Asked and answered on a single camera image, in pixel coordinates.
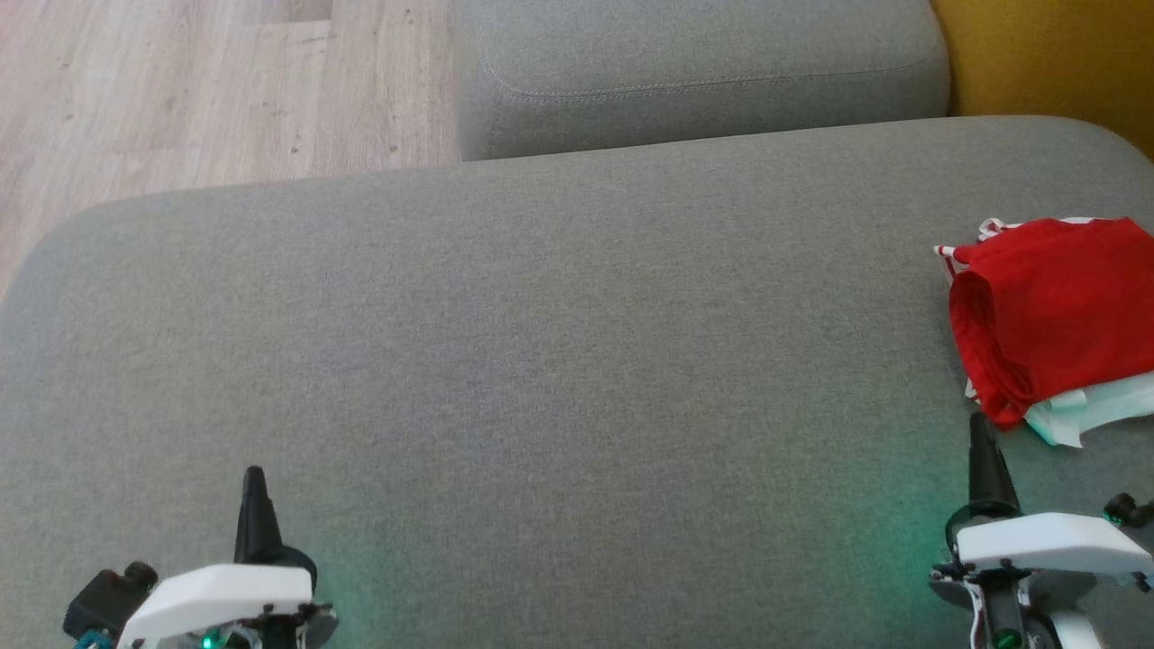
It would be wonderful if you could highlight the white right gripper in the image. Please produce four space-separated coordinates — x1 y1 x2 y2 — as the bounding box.
944 411 1154 575

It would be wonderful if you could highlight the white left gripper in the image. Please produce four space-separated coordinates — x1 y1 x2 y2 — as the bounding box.
115 465 318 649

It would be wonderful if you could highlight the red and white basketball jersey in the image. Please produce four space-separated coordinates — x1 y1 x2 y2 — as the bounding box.
935 215 1154 449

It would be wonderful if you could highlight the wide grey sofa seat cushion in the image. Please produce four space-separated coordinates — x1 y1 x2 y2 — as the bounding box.
0 115 1154 649

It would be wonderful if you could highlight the yellow sofa backrest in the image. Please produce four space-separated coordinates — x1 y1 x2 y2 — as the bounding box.
929 0 1154 161

